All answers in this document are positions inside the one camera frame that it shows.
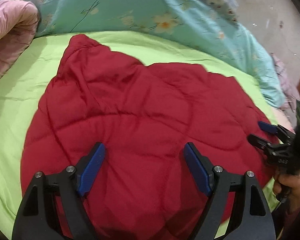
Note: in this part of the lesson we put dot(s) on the person's right hand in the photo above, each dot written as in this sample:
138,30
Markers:
291,181

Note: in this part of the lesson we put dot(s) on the red quilted jacket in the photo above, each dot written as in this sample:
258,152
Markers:
144,115

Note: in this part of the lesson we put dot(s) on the teal floral quilt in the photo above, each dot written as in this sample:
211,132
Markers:
189,22

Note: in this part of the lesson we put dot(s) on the lime green bed sheet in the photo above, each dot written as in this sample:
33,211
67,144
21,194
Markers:
25,82

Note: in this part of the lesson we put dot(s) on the pink quilted blanket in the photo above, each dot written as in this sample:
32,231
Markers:
18,26

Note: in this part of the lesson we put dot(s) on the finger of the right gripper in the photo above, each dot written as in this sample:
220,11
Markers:
265,146
272,128

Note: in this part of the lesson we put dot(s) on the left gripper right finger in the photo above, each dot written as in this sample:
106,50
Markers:
250,216

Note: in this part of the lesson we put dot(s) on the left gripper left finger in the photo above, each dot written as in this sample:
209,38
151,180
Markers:
37,216

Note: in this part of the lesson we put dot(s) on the pink patterned cloth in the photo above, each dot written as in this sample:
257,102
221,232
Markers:
289,89

